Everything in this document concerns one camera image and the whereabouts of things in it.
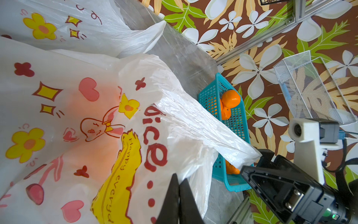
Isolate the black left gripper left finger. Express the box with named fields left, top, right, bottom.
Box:
left=156, top=174, right=180, bottom=224

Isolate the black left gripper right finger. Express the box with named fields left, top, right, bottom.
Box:
left=179, top=179, right=204, bottom=224

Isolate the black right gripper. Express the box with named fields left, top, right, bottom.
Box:
left=241, top=149, right=344, bottom=224

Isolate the white printed bag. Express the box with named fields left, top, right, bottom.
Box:
left=1, top=37, right=260, bottom=224
left=1, top=1, right=166, bottom=58

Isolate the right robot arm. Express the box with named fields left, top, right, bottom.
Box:
left=241, top=134, right=358, bottom=224

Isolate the orange front right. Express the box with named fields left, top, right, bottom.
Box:
left=225, top=160, right=240, bottom=175

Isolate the orange small back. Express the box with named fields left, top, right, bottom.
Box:
left=220, top=100, right=231, bottom=120

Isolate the teal plastic basket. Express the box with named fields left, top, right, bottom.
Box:
left=198, top=73, right=251, bottom=192

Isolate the orange top of pile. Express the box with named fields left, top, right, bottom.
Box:
left=221, top=90, right=241, bottom=109

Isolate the white wire basket right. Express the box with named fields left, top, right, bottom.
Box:
left=274, top=50, right=358, bottom=126

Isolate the aluminium frame post right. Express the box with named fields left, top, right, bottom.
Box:
left=292, top=0, right=306, bottom=22

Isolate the black wire basket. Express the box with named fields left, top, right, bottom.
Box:
left=260, top=0, right=288, bottom=6

